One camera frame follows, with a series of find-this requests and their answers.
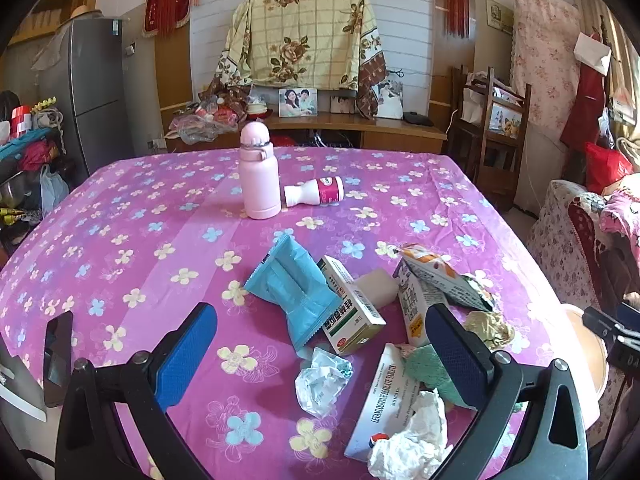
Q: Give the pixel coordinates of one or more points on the white pink-label yogurt bottle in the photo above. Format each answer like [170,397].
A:
[315,191]

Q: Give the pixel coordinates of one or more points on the framed couple photo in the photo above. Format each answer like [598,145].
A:
[298,102]

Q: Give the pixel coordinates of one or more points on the floral covered sofa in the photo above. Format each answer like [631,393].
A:
[555,240]

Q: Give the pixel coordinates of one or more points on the wall power socket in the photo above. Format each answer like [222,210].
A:
[157,144]

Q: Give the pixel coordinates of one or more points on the white drink carton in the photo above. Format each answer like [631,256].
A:
[412,305]

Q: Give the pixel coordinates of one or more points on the white tissue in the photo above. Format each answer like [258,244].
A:
[415,440]

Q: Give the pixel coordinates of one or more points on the small wall picture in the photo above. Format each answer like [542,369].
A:
[500,16]

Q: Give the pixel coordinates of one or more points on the pink thermos bottle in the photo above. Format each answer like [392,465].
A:
[257,180]

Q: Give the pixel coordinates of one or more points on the clear plastic wrapper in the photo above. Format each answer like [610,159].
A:
[320,385]

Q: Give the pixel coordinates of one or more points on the pile of plastic bags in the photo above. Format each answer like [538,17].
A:
[200,127]

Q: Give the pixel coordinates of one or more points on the grey refrigerator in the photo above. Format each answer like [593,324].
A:
[95,90]

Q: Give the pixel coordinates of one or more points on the purple floral tablecloth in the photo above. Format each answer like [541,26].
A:
[150,240]

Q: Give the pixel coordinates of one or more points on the dark red hanging garment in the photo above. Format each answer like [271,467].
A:
[585,105]

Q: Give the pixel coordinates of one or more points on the white foam block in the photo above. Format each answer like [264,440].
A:
[375,285]

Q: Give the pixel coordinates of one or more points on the wall switch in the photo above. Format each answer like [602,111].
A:
[130,50]

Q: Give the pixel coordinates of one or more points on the yellow floral checked cloth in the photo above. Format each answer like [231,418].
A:
[300,35]

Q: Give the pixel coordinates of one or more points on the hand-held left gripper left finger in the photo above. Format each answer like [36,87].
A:
[187,355]

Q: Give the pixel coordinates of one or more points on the teal plastic packet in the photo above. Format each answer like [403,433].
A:
[295,285]

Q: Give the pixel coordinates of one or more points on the beige tissue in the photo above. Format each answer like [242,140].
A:
[487,327]

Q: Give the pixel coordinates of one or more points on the picture printed box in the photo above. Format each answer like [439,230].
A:
[505,120]

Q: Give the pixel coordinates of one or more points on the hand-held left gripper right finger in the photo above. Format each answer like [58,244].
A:
[452,355]

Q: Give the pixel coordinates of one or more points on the pink printed blanket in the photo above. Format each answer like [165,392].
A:
[622,210]

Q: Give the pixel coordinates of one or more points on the red plastic bag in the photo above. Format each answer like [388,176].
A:
[605,167]

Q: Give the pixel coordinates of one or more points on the green white medicine box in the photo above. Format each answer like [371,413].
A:
[350,320]

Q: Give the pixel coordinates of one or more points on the green orange snack wrapper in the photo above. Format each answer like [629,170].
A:
[440,275]

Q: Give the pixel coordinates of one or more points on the black set-top box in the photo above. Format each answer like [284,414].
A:
[419,118]

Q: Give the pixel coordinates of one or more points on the white plastic bag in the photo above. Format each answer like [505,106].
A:
[52,192]

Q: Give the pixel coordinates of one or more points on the beige curtain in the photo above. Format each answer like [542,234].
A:
[620,35]

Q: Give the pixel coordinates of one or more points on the white round waste bin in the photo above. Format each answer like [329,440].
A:
[585,360]

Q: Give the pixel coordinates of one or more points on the black phone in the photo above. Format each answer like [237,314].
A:
[57,360]

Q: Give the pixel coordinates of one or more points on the pink floral appliance cover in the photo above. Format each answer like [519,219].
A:
[542,50]

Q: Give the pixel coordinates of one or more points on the white paper bag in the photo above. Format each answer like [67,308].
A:
[592,52]

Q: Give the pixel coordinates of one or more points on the wedding photo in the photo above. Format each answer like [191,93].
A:
[390,102]

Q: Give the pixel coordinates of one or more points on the dark wooden chair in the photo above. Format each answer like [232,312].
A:
[492,160]

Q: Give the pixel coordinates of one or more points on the beige hat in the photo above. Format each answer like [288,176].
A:
[86,12]

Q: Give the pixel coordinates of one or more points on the small framed photo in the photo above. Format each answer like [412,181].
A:
[343,104]

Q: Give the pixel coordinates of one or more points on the white tablet box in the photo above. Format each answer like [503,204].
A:
[385,400]

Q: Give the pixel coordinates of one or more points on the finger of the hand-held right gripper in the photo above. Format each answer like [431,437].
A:
[631,317]
[602,322]

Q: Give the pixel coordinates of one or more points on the wooden cabinet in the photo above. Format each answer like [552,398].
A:
[390,132]

